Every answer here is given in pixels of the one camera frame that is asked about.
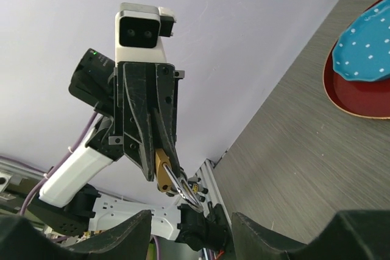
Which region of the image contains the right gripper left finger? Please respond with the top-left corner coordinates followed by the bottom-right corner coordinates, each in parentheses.
top-left (0, 209), bottom-right (152, 260)

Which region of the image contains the panda keychain with keys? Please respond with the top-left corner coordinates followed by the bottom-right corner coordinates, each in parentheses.
top-left (175, 167), bottom-right (209, 213)

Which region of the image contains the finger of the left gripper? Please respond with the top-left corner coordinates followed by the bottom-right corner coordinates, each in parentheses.
top-left (152, 63), bottom-right (181, 178)
top-left (122, 62), bottom-right (157, 181)

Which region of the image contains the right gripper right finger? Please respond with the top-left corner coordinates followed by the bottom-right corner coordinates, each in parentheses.
top-left (231, 210), bottom-right (390, 260)

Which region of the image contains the blue dotted plate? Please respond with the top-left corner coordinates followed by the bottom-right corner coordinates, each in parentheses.
top-left (332, 0), bottom-right (390, 82)

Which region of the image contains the small brass padlock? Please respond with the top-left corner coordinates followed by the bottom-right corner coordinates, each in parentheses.
top-left (155, 149), bottom-right (204, 213)

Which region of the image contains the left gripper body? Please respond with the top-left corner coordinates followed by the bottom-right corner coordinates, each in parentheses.
top-left (115, 61), bottom-right (183, 163)

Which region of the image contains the red round tray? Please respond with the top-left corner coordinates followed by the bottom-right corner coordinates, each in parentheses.
top-left (323, 0), bottom-right (389, 119)

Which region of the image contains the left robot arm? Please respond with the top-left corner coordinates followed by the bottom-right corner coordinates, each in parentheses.
top-left (31, 46), bottom-right (231, 252)

